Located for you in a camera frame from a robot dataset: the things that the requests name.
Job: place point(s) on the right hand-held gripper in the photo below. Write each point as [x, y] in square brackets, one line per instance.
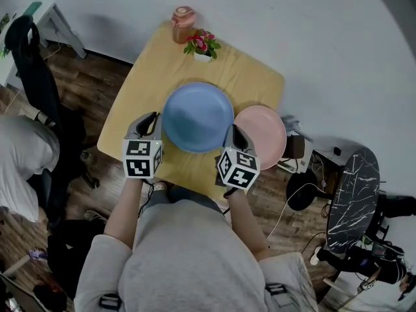
[238, 166]

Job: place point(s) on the potted pink flowers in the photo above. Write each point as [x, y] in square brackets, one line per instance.
[202, 45]

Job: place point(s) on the black marble oval table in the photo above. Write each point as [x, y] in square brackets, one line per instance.
[352, 200]

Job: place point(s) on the person's grey sweatshirt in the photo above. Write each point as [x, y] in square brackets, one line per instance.
[195, 258]

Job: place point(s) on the black office chair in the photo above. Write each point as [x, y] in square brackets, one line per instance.
[45, 109]

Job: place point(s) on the person's right forearm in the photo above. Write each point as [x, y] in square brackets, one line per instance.
[247, 221]

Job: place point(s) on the pink plate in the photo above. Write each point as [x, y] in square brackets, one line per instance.
[265, 134]

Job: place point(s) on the blue plate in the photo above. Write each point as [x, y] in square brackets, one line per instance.
[197, 117]

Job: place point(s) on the white desk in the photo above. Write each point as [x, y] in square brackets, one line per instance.
[48, 28]

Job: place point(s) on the yellow tablecloth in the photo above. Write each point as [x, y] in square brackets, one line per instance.
[195, 73]

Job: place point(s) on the black round stool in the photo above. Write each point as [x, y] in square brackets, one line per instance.
[302, 190]

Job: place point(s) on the person's left forearm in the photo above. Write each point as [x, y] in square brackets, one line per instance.
[123, 212]

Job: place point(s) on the pink water bottle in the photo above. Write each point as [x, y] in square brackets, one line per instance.
[182, 25]

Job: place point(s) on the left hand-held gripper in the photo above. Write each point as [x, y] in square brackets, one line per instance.
[142, 154]

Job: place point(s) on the person's shoe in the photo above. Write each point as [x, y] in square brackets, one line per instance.
[160, 186]

